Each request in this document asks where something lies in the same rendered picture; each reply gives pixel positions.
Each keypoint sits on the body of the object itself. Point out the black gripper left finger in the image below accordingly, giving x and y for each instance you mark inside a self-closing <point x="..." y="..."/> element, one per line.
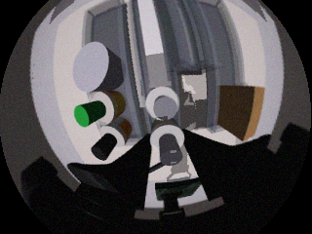
<point x="127" y="176"/>

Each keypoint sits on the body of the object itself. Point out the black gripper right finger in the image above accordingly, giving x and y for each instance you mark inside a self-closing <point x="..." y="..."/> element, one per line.
<point x="218" y="163"/>

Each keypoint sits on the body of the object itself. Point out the tan block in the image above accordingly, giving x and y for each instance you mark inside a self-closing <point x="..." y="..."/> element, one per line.
<point x="239" y="109"/>

